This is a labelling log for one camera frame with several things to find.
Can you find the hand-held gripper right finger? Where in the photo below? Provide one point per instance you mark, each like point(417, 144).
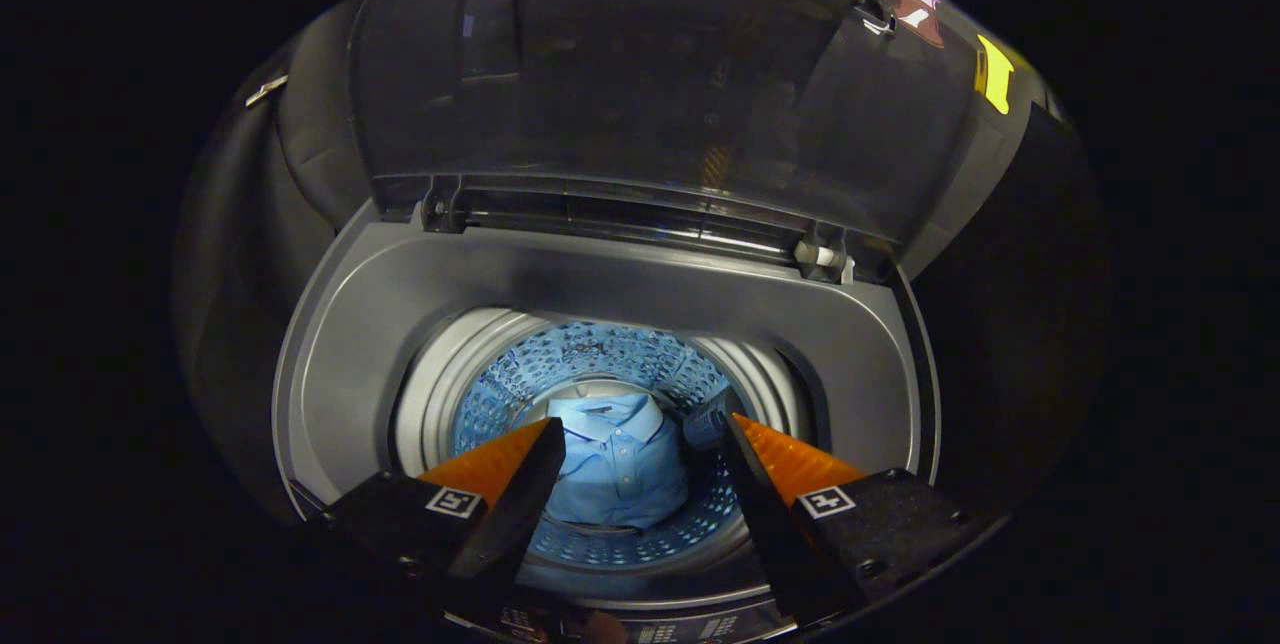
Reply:
point(775, 514)

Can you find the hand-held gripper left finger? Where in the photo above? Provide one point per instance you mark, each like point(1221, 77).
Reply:
point(515, 514)

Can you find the silver clip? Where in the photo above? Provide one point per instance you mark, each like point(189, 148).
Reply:
point(265, 90)

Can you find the light blue polo shirt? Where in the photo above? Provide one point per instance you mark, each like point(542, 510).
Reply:
point(615, 469)

